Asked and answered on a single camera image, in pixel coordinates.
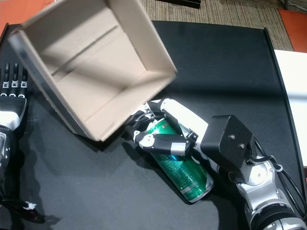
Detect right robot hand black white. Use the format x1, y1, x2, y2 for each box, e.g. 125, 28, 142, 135
124, 97, 218, 173

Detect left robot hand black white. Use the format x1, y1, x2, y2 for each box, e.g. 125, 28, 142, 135
0, 62, 29, 132

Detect green beverage can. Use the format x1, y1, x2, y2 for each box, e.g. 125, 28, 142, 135
143, 117, 214, 203

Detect cardboard box with grey tape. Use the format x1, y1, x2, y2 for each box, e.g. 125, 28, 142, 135
6, 0, 178, 142

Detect black flat base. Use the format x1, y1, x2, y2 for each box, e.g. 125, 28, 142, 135
155, 0, 202, 10

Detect white table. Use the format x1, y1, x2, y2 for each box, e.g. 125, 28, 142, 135
273, 49, 307, 168

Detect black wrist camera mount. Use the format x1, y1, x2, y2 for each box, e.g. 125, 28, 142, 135
200, 115, 255, 173

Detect black cable with white tie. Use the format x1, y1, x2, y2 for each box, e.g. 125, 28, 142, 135
0, 198, 47, 224

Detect black cables on right arm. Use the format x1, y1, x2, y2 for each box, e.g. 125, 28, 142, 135
251, 136, 307, 218

